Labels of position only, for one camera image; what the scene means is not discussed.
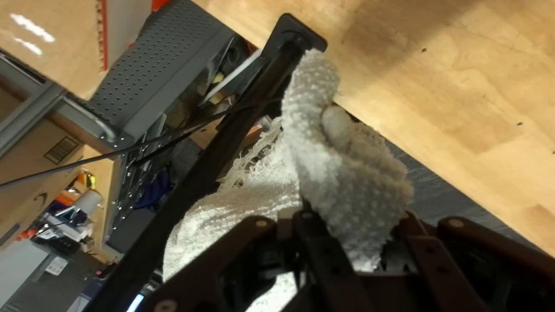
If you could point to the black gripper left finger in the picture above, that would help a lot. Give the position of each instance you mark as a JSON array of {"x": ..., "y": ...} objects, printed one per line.
[{"x": 226, "y": 248}]

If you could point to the white cloth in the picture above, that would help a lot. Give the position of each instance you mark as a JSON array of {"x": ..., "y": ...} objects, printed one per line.
[{"x": 347, "y": 174}]

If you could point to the black camera stand pole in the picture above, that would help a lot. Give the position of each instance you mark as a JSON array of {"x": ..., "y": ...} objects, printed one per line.
[{"x": 231, "y": 144}]

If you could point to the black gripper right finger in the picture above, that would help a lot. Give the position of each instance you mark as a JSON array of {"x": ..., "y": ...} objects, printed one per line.
[{"x": 439, "y": 265}]

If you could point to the grey perforated metal panel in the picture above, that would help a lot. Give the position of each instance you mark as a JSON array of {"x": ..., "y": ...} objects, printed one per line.
[{"x": 162, "y": 57}]

